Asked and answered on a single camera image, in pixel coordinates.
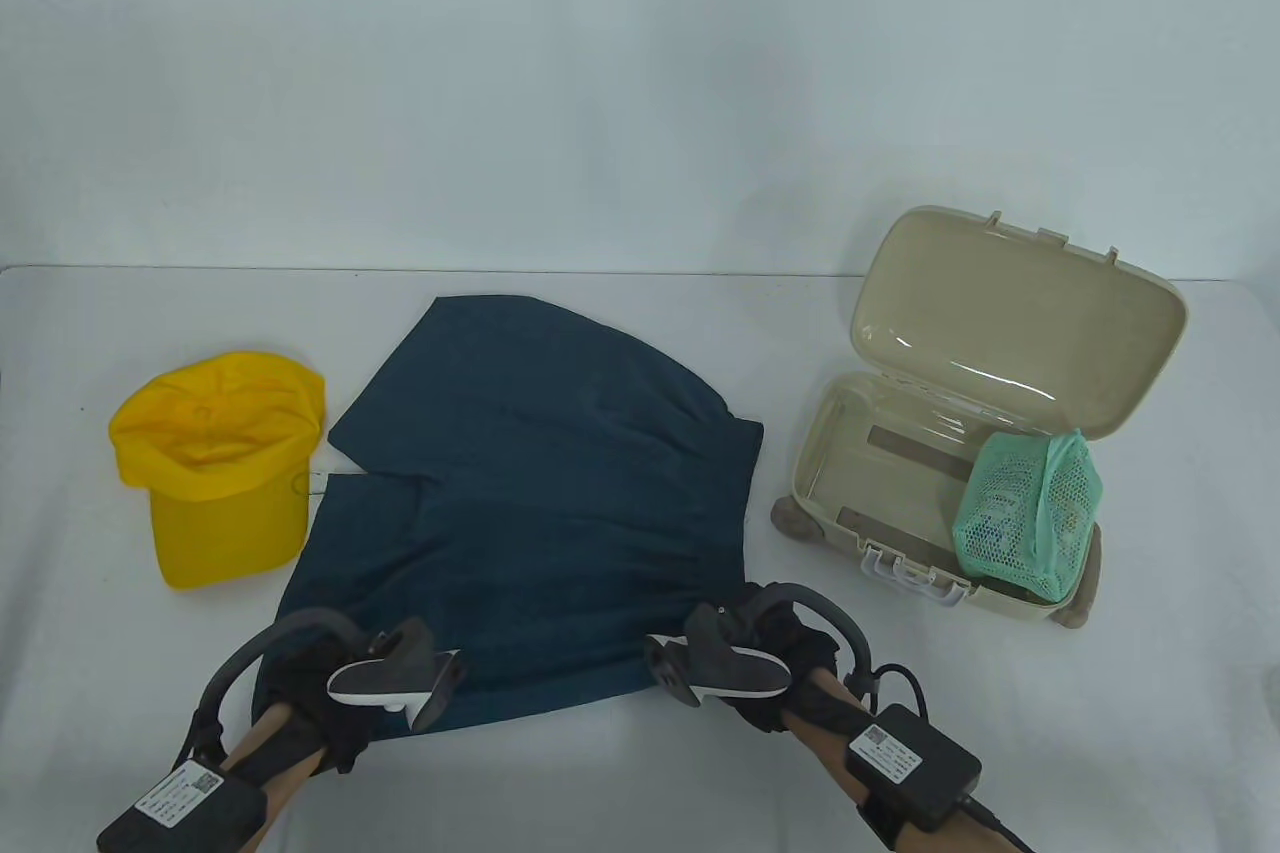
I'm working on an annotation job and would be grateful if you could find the person's left hand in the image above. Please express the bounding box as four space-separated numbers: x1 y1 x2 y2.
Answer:
253 638 406 776

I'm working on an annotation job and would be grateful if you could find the person's right hand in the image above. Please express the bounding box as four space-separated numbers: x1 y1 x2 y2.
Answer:
735 583 853 736

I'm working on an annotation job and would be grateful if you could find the yellow baseball cap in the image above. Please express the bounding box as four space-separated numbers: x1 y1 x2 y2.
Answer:
108 351 327 591

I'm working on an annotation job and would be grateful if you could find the green mesh bag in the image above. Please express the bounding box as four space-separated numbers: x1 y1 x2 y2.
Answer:
950 429 1107 603

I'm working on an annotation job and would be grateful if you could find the dark teal garment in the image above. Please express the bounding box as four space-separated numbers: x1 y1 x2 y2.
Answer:
275 295 766 744

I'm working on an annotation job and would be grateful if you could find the beige hard-shell suitcase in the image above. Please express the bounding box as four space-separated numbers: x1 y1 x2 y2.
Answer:
770 206 1190 633

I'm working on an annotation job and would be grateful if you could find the person's left forearm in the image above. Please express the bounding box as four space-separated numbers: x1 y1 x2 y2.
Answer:
215 701 333 853

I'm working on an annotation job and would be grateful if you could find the person's right forearm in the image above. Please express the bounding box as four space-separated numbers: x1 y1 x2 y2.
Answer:
778 671 1031 853

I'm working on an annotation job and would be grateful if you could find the black wrist sensor box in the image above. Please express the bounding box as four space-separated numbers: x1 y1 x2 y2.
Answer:
97 761 269 853
845 703 984 830

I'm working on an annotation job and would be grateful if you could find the black wrist strap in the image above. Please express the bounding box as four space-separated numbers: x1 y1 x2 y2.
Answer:
853 791 913 851

